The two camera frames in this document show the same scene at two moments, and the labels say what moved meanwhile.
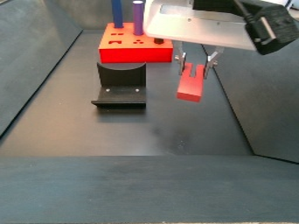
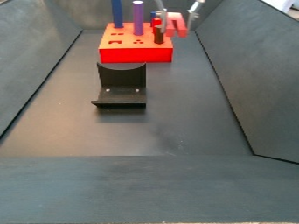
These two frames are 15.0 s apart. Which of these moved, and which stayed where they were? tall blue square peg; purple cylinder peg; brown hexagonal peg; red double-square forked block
Moved: red double-square forked block
Stayed: purple cylinder peg; tall blue square peg; brown hexagonal peg
